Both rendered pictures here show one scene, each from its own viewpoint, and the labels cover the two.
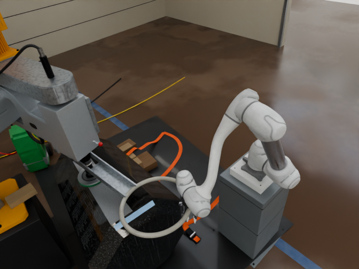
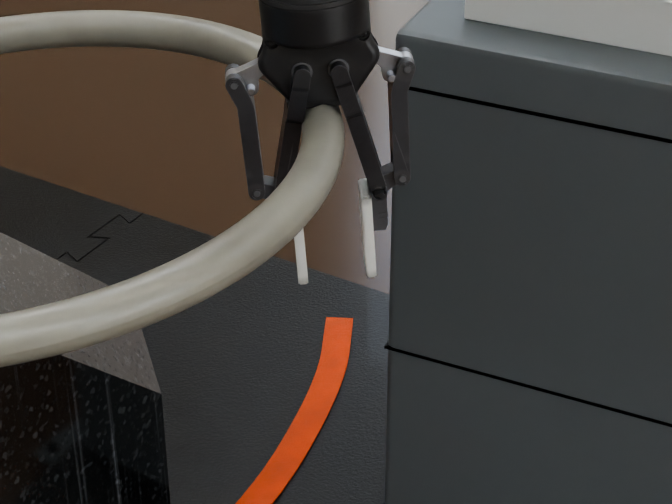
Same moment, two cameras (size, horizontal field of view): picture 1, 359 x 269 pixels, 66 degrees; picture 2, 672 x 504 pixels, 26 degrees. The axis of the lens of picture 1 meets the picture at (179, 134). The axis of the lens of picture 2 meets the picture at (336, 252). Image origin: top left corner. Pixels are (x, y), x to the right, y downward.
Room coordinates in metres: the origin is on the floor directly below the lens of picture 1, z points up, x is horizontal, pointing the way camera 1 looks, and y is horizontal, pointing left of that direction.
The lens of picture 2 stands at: (0.21, 0.38, 1.41)
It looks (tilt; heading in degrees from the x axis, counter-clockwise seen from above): 33 degrees down; 334
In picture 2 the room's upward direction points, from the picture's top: straight up
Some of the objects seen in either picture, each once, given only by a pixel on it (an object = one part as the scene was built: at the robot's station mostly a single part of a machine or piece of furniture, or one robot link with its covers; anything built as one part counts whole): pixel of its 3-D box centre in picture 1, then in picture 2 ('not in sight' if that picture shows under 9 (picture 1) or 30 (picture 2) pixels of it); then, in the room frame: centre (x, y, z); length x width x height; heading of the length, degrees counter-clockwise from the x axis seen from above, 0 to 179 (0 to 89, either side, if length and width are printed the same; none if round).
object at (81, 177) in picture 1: (91, 174); not in sight; (1.51, 0.72, 0.85); 0.21 x 0.21 x 0.01
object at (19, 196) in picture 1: (21, 195); not in sight; (1.40, 1.25, 0.81); 0.20 x 0.10 x 0.05; 131
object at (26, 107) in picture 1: (39, 112); not in sight; (1.76, 1.02, 1.31); 0.74 x 0.23 x 0.49; 53
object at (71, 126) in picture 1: (64, 123); not in sight; (1.56, 0.78, 1.32); 0.36 x 0.22 x 0.45; 53
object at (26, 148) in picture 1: (25, 136); not in sight; (2.64, 1.84, 0.43); 0.35 x 0.35 x 0.87; 18
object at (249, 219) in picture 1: (251, 205); (599, 300); (1.39, -0.55, 0.40); 0.50 x 0.50 x 0.80; 39
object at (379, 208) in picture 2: not in sight; (389, 194); (1.03, -0.06, 0.87); 0.03 x 0.01 x 0.05; 68
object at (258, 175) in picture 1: (255, 164); not in sight; (1.41, -0.54, 0.89); 0.22 x 0.18 x 0.06; 40
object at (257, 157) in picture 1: (261, 153); not in sight; (1.38, -0.56, 1.03); 0.18 x 0.16 x 0.22; 27
